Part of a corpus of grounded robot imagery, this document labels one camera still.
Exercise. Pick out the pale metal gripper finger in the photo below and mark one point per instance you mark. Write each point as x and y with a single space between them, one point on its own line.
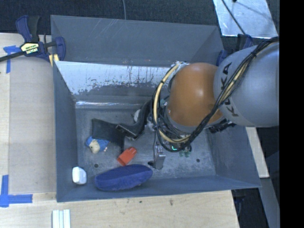
157 149
160 161

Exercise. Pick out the black angular tool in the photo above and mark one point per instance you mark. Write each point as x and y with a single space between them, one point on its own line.
137 127

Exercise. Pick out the orange-red plastic cap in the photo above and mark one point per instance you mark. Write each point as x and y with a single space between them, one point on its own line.
127 156

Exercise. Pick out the white round object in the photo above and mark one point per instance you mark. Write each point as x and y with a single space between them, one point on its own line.
137 115

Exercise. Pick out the black flat foam block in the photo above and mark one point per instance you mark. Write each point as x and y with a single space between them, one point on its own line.
104 130

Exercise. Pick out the blue and cream toy animal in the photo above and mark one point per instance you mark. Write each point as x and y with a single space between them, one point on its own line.
97 144

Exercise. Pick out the white small box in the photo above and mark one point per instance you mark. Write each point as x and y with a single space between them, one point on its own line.
79 175

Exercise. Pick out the grey metal bin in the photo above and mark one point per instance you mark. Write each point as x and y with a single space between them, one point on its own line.
133 44

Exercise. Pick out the pale wood board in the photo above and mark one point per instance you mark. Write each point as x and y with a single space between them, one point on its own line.
31 127

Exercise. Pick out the black cylinder on white bracket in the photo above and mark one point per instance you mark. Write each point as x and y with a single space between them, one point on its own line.
220 126

